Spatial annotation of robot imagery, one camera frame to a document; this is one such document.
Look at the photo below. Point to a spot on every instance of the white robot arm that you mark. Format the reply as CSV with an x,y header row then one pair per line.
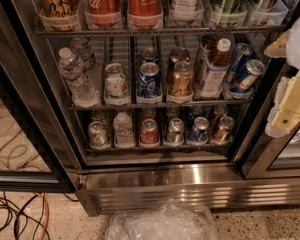
x,y
285,114

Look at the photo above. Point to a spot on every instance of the water bottle front middle shelf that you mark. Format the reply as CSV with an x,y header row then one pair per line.
x,y
73,70

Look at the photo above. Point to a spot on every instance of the right glass fridge door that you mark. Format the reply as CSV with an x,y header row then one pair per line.
x,y
290,154

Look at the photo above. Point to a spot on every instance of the green tall can top shelf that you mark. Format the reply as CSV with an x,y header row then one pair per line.
x,y
227,13

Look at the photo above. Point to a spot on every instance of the gold can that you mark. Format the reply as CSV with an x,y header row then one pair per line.
x,y
178,54
180,83

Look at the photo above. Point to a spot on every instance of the coca-cola bottle top right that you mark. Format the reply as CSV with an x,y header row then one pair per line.
x,y
144,14

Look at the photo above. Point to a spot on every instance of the red bull can rear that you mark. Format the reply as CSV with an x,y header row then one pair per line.
x,y
241,53

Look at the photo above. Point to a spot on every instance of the tea bottle white cap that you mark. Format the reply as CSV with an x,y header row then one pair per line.
x,y
215,67

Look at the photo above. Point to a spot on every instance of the white label bottle top shelf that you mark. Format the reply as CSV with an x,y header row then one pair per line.
x,y
185,12

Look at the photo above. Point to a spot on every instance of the gold can middle front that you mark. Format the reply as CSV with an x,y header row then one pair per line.
x,y
180,83

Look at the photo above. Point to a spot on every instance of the stainless steel fridge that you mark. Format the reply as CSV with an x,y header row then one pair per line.
x,y
241,173

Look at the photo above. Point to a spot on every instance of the glass fridge door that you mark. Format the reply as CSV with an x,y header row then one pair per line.
x,y
290,154
27,162

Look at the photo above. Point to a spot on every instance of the green white can bottom left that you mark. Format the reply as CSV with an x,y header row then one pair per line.
x,y
98,138

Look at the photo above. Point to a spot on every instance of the red coke can front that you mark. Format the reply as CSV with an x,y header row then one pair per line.
x,y
149,136

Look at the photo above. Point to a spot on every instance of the yellow tall can top shelf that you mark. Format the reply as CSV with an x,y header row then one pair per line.
x,y
60,11

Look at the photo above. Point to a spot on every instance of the water bottle rear middle shelf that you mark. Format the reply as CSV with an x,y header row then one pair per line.
x,y
82,48

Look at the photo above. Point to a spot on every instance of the white green can middle shelf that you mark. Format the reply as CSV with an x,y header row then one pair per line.
x,y
116,89

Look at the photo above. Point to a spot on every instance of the gold can middle rear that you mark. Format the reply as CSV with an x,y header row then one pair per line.
x,y
178,54

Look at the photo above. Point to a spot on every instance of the blue pepsi can middle front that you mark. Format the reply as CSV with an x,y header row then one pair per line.
x,y
148,82

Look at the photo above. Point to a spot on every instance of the copper can bottom front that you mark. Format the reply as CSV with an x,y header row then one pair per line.
x,y
221,132

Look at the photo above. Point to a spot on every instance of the blue can middle rear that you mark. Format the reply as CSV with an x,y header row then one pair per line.
x,y
148,54

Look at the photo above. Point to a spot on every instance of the small water bottle bottom shelf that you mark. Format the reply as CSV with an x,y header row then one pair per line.
x,y
123,130

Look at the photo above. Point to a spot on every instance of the red bull can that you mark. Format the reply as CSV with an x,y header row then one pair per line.
x,y
252,70
241,53

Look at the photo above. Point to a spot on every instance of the clear plastic bag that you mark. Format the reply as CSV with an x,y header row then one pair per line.
x,y
172,221

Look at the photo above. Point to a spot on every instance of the blue pepsi can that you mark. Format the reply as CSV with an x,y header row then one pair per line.
x,y
199,130
148,82

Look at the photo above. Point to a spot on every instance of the silver green can bottom front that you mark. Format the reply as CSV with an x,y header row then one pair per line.
x,y
175,131

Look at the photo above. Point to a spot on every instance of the coca-cola bottle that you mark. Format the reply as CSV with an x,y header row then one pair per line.
x,y
144,14
102,13

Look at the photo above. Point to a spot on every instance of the blue pepsi can bottom front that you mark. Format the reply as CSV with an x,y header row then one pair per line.
x,y
199,130

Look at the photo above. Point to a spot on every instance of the left glass fridge door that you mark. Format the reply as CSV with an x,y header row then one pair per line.
x,y
27,162

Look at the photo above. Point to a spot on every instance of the coca-cola bottle top left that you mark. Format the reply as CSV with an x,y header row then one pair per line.
x,y
102,13

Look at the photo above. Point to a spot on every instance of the red coke can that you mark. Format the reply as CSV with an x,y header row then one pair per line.
x,y
148,113
149,136

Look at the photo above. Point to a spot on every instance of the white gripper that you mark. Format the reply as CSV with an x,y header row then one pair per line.
x,y
285,114

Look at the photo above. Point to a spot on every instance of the red bull can front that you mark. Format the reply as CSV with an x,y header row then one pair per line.
x,y
252,70

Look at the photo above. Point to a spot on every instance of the red coke can rear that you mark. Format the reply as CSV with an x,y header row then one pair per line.
x,y
148,113

